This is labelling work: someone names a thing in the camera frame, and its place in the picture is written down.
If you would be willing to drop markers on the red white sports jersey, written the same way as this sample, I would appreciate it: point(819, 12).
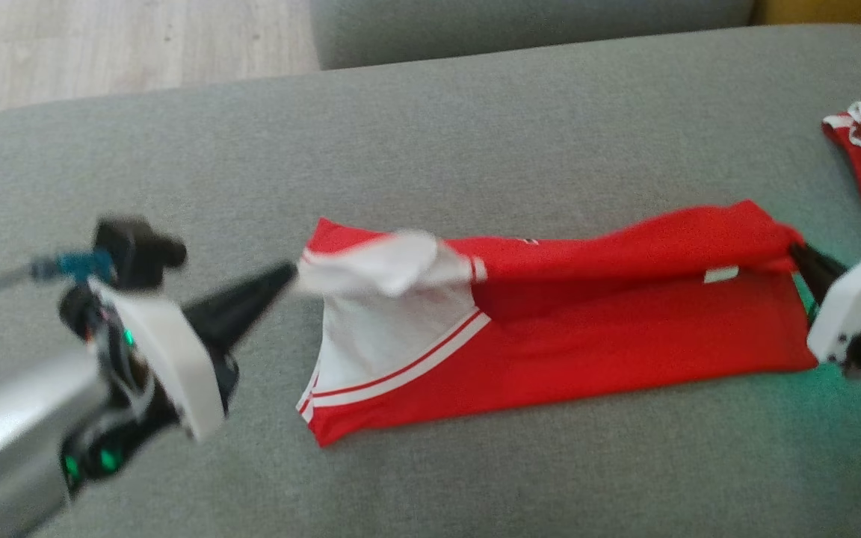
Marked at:
point(587, 351)

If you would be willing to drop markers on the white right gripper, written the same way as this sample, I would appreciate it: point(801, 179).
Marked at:
point(856, 299)

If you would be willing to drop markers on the mustard yellow upholstered furniture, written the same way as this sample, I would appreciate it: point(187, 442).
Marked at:
point(834, 11)

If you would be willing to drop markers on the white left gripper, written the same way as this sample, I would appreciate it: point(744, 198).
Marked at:
point(169, 351)

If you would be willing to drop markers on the grey sofa section cushion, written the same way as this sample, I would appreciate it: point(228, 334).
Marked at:
point(513, 30)

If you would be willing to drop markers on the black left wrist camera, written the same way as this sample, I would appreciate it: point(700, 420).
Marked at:
point(135, 250)

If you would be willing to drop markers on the grey fabric sofa seat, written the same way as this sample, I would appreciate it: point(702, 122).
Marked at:
point(475, 149)

